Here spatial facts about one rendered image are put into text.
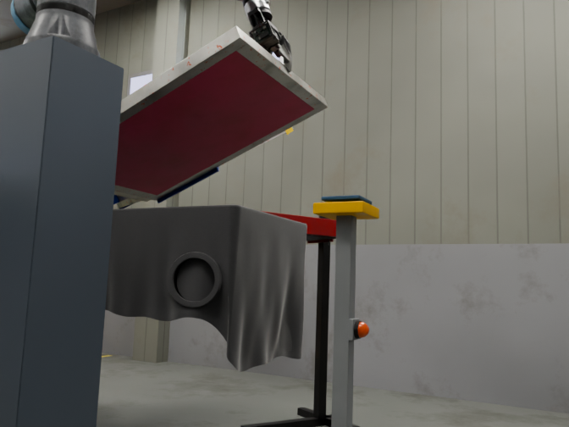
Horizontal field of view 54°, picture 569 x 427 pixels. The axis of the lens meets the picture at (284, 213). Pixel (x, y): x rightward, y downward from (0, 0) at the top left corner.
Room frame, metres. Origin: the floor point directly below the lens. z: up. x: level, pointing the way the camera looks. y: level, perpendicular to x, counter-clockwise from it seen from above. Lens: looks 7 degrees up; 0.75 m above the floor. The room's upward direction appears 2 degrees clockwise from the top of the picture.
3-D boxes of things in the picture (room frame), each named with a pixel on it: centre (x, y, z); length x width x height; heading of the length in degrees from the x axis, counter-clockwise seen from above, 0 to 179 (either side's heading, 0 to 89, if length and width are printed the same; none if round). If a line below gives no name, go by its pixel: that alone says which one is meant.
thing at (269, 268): (1.61, 0.03, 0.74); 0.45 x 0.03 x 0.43; 153
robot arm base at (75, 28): (1.12, 0.48, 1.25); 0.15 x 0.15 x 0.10
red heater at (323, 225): (2.99, 0.04, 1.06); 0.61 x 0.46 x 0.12; 123
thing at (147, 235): (1.55, 0.33, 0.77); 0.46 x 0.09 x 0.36; 63
